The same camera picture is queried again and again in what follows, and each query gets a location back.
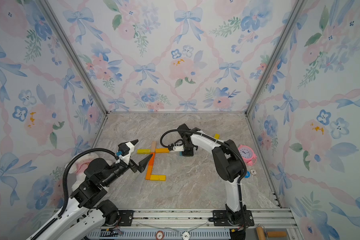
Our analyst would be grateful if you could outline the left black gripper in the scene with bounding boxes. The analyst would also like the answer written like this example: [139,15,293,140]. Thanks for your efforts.
[104,140,152,188]

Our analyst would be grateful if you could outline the lime yellow block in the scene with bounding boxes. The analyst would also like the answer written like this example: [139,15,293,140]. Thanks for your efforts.
[137,149,151,155]

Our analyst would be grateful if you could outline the red-orange block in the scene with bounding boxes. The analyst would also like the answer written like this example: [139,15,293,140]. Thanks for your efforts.
[149,153,155,166]

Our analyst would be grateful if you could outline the natural wood block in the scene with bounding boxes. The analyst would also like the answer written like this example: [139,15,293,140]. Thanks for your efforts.
[151,141,157,153]

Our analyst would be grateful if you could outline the amber yellow block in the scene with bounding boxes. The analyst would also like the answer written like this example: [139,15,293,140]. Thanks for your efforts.
[155,148,170,154]

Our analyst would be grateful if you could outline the yellow long block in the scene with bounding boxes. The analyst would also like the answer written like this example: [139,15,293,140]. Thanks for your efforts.
[150,175,166,182]

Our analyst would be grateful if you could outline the orange small block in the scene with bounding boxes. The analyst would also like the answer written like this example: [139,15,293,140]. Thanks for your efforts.
[145,165,153,180]

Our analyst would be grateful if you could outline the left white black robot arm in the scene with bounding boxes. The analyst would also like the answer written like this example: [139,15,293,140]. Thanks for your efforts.
[29,140,153,240]

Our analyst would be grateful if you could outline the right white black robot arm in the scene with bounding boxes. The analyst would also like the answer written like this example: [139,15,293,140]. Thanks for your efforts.
[176,124,254,228]

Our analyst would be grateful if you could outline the pink alarm clock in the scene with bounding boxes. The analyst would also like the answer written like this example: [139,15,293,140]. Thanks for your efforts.
[238,145,257,167]

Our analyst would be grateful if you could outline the white plush bear pink shirt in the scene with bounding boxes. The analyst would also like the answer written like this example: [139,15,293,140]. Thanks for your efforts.
[69,153,96,175]

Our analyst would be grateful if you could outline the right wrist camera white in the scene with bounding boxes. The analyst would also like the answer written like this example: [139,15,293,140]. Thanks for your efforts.
[168,145,185,152]

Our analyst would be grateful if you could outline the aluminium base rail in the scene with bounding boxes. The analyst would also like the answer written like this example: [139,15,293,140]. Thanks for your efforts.
[85,208,303,240]

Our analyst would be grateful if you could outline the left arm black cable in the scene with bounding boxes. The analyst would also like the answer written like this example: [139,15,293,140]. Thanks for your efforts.
[29,148,118,240]

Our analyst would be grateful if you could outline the wooden handle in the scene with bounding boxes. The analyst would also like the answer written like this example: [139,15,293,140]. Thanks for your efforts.
[256,226,287,240]

